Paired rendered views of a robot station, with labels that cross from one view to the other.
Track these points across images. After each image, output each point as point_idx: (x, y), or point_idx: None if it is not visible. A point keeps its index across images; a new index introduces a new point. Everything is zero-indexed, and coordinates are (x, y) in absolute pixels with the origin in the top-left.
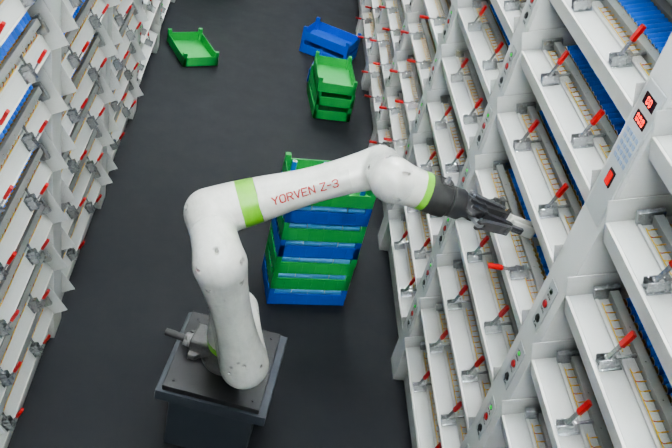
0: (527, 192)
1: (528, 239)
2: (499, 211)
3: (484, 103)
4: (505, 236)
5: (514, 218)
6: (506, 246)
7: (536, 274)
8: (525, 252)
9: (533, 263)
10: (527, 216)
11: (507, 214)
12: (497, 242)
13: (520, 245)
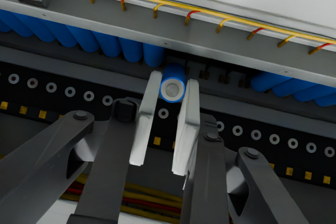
0: None
1: (186, 52)
2: (181, 212)
3: None
4: (289, 5)
5: (174, 153)
6: None
7: (2, 4)
8: (128, 23)
9: (60, 18)
10: (306, 82)
11: (186, 175)
12: None
13: (185, 22)
